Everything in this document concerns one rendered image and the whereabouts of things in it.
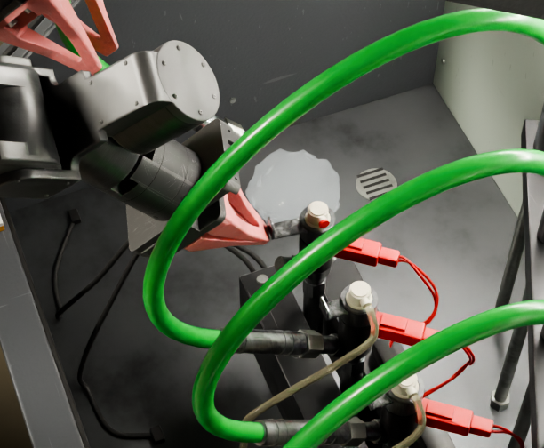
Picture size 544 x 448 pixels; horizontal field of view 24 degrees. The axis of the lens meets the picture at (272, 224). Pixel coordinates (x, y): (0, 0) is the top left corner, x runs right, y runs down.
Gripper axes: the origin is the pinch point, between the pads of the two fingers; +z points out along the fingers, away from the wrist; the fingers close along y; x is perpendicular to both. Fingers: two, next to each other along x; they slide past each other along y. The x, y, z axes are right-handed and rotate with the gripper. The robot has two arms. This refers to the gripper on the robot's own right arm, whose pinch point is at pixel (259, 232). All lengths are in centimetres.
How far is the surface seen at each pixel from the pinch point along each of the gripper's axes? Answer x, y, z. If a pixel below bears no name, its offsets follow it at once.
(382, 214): -16.7, 19.2, -13.2
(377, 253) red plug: -1.6, 5.2, 7.9
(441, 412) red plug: -16.1, 6.7, 9.3
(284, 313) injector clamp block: 0.3, -6.7, 10.4
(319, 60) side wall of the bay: 34.6, -4.1, 19.7
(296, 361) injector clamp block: -4.5, -6.5, 10.7
